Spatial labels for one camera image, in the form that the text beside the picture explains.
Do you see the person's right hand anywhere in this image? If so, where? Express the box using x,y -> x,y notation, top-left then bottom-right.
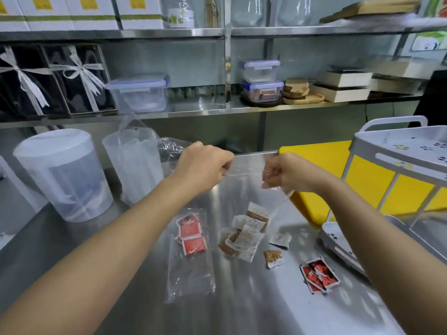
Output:
261,152 -> 329,194

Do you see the person's left hand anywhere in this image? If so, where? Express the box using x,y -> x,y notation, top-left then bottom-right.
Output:
174,141 -> 235,188

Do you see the clear plastic zip bag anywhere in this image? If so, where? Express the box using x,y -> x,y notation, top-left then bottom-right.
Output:
221,157 -> 295,264

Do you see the person's left forearm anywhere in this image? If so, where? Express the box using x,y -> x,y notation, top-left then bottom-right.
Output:
0,171 -> 207,335

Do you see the person's right forearm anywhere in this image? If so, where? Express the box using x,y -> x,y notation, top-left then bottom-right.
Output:
314,172 -> 447,335

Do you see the stainless steel shelf unit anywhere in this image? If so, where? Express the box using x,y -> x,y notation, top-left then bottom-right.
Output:
0,25 -> 447,155

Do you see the crumpled clear plastic bag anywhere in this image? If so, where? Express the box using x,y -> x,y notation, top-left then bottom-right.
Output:
159,137 -> 193,162

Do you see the pile of brown sauce packets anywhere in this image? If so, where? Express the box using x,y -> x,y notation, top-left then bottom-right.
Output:
218,202 -> 271,263

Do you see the white brown sauce packet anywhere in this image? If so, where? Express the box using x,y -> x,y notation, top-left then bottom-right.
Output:
269,232 -> 292,250

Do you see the dark round plate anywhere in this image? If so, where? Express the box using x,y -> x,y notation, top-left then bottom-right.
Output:
240,95 -> 283,108

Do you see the red sauce packet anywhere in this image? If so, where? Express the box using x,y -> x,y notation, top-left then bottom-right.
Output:
307,257 -> 341,289
181,235 -> 208,257
300,264 -> 327,295
176,213 -> 203,238

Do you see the small filled blue-clip container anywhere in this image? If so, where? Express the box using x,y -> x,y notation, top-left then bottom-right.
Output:
241,80 -> 284,103

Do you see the flat wooden tray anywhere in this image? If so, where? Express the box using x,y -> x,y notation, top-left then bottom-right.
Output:
282,93 -> 325,105

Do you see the brown torn sauce packet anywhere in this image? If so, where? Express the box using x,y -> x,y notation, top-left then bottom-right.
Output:
264,250 -> 285,269

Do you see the stack of wooden coasters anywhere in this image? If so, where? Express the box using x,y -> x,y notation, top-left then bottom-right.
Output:
282,77 -> 311,99

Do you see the clear pitcher holding plastic bags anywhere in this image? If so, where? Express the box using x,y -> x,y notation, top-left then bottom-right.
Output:
102,117 -> 165,206

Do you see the small empty blue-clip container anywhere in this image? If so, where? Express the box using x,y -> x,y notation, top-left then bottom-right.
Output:
239,59 -> 281,83

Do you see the yellow cutting board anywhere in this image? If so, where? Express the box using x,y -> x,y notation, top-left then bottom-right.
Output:
278,140 -> 447,226

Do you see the white flat box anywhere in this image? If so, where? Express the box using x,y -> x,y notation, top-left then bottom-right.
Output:
309,83 -> 371,103
316,70 -> 373,88
367,56 -> 435,94

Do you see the flat clear plastic bag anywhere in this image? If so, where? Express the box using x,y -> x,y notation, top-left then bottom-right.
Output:
165,207 -> 216,304

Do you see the large clear blue-clip container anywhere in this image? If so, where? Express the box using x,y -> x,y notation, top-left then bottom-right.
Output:
105,75 -> 170,114

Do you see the white plastic tiered rack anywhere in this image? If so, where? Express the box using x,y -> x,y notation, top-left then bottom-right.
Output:
319,116 -> 447,278

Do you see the clear glass jar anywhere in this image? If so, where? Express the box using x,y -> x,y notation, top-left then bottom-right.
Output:
276,0 -> 313,27
231,0 -> 269,27

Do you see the clear plastic pitcher with lid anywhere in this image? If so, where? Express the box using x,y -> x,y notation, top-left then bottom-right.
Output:
13,128 -> 114,223

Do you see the black gift box with ribbon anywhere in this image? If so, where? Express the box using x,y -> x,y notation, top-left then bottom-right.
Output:
0,45 -> 68,120
41,44 -> 117,115

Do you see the black bulky object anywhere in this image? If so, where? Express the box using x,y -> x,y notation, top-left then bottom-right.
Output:
409,69 -> 447,127

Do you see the wooden board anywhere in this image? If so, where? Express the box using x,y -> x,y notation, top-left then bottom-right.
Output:
319,0 -> 425,25

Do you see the green white poster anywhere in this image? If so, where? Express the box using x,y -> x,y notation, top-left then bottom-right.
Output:
402,0 -> 447,65

